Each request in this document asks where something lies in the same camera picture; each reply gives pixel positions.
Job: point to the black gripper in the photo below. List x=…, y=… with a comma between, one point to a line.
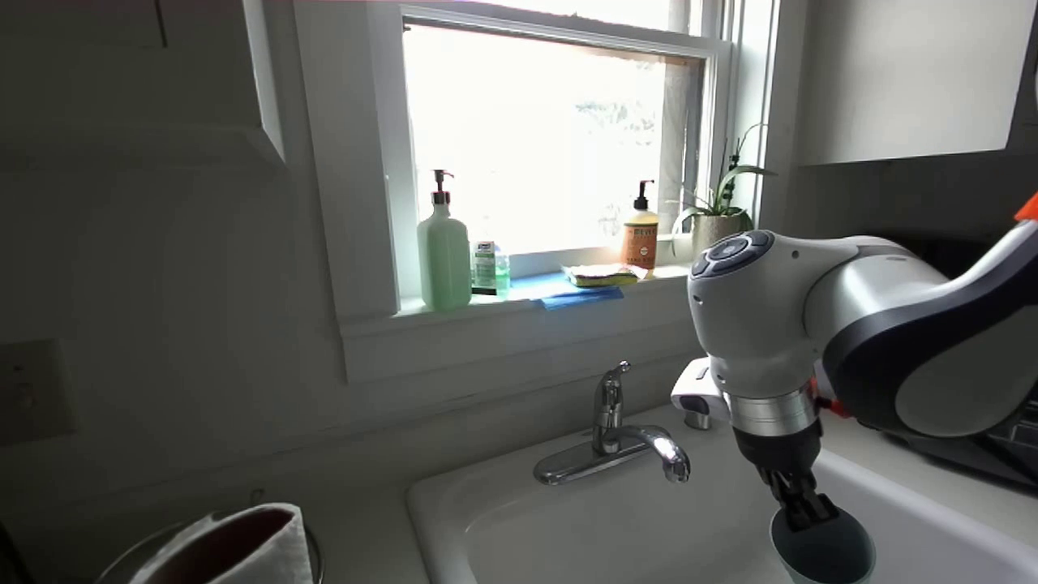
x=795, y=456

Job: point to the teal plastic cup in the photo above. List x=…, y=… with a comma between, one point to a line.
x=830, y=554

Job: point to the chrome sink faucet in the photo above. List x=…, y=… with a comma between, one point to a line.
x=619, y=440

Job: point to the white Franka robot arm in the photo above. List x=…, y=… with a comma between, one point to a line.
x=887, y=326

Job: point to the white kitchen sink basin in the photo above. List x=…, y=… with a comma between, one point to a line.
x=605, y=541

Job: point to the potted orchid plant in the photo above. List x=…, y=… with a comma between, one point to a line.
x=716, y=230

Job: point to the yellow sponge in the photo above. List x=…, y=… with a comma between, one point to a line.
x=603, y=276

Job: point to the amber soap pump bottle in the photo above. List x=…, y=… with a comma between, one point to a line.
x=642, y=237

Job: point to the small green jar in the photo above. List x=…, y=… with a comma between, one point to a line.
x=487, y=270

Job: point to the green soap pump bottle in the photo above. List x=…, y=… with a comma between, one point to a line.
x=445, y=260

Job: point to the white upper cabinet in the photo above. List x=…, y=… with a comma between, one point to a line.
x=919, y=77
x=130, y=77

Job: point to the white framed window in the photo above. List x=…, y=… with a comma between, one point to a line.
x=539, y=132

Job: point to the steel canister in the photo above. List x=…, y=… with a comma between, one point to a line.
x=118, y=562

